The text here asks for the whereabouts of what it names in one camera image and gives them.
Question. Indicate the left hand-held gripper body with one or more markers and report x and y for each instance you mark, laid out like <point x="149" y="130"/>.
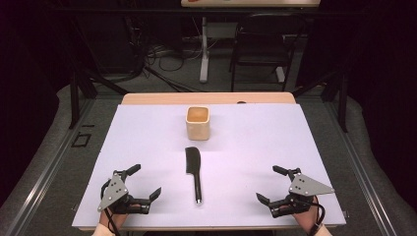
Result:
<point x="113" y="191"/>

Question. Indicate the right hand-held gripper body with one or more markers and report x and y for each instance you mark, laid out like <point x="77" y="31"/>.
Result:
<point x="306" y="186"/>

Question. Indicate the black kitchen knife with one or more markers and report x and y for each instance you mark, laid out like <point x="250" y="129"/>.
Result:
<point x="193" y="164"/>

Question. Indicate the square wooden utensil holder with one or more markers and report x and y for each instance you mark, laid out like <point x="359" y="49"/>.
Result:
<point x="197" y="128"/>

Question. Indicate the person's left hand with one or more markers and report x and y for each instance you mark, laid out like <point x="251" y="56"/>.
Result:
<point x="113" y="220"/>

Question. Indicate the person's right hand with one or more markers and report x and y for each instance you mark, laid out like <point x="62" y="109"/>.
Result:
<point x="306" y="218"/>

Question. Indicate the white table mat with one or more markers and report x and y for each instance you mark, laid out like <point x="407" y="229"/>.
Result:
<point x="246" y="147"/>

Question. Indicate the black metal stand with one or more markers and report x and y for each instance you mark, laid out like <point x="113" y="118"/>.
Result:
<point x="74" y="98"/>
<point x="343" y="105"/>

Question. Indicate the wooden table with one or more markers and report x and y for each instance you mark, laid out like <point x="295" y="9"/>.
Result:
<point x="213" y="98"/>

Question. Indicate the black folding chair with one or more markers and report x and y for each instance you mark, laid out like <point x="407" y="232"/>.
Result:
<point x="262" y="49"/>

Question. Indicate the white-legged background desk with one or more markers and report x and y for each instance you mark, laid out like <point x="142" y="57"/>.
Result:
<point x="204" y="49"/>

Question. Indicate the metal floor rail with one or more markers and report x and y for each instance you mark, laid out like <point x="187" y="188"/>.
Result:
<point x="357" y="170"/>
<point x="49" y="170"/>

